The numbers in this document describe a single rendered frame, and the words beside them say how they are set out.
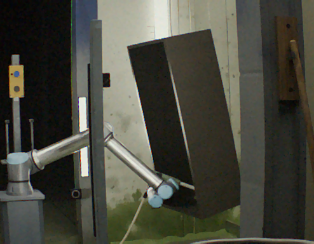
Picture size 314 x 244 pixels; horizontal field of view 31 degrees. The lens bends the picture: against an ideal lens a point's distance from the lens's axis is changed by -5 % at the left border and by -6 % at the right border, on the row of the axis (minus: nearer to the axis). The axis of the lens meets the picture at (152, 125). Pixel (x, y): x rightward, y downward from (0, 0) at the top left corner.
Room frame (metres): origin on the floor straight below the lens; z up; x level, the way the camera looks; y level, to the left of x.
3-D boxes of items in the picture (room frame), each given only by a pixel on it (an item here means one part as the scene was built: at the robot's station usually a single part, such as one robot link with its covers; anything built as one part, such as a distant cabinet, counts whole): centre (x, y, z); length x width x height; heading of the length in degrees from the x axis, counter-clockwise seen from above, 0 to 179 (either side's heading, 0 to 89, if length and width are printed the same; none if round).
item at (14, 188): (3.86, 0.91, 0.69); 0.19 x 0.19 x 0.10
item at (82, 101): (4.67, 0.55, 0.96); 0.06 x 0.02 x 0.63; 109
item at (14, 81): (4.68, 1.09, 1.42); 0.12 x 0.06 x 0.26; 109
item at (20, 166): (3.87, 0.91, 0.83); 0.17 x 0.15 x 0.18; 171
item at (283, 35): (1.98, -0.47, 1.40); 0.09 x 0.02 x 0.29; 109
